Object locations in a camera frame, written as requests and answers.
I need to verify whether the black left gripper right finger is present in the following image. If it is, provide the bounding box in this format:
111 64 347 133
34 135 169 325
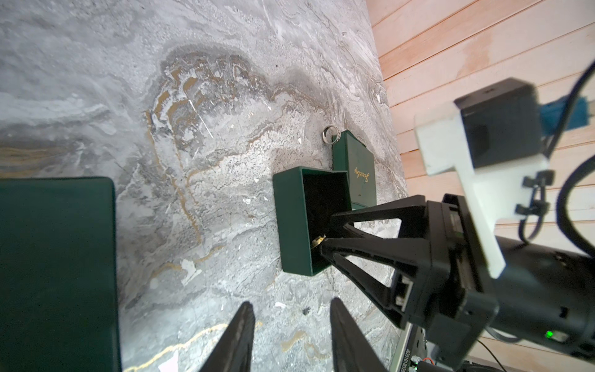
330 298 387 371

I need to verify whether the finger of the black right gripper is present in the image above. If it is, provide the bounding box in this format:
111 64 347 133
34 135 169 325
327 195 427 240
318 234 431 329

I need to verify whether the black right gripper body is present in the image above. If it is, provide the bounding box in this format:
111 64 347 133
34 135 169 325
390 194 498 369

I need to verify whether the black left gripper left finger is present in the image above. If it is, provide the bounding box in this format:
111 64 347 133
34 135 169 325
200 302 255 372

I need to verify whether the small green box lid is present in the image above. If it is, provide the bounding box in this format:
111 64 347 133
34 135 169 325
333 130 377 209

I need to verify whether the small green box base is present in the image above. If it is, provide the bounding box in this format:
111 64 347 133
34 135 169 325
273 167 352 277

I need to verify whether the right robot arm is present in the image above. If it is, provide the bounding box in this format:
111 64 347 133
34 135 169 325
308 174 594 368

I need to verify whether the large green jewelry box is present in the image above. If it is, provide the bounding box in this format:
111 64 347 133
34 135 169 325
1 177 122 371

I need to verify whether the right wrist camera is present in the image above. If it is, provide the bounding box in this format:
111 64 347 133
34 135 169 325
415 77 590 278

